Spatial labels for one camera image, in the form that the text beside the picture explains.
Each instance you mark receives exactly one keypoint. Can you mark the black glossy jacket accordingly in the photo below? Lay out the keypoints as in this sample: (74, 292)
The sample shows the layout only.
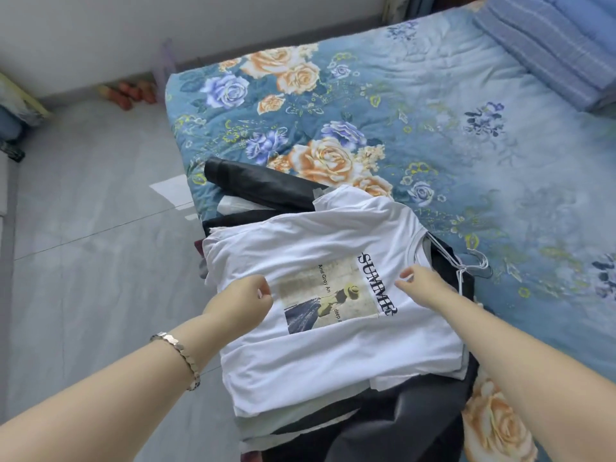
(250, 180)

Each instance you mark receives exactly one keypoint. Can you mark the blue floral curtain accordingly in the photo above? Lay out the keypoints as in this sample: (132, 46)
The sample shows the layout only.
(409, 7)
(14, 110)

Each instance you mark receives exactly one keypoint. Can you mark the person's left hand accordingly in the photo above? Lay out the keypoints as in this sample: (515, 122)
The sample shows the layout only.
(240, 305)

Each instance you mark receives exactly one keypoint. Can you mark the blue floral bed quilt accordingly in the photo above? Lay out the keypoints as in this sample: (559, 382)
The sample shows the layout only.
(433, 139)

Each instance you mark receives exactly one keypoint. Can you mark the person's left forearm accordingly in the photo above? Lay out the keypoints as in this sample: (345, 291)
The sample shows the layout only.
(96, 408)

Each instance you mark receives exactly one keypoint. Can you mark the person's right hand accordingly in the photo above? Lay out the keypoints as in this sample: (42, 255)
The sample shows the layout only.
(430, 288)

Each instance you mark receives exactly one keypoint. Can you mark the person's right forearm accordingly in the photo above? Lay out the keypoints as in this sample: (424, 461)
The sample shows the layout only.
(520, 370)

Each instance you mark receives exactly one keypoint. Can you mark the orange slippers on floor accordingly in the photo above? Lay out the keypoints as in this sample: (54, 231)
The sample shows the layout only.
(127, 93)

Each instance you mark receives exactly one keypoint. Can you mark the white t-shirt photo print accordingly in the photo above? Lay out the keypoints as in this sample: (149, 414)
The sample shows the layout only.
(337, 370)

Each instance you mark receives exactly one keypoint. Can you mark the pale blue folded blanket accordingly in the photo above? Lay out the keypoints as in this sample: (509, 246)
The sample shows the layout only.
(539, 43)

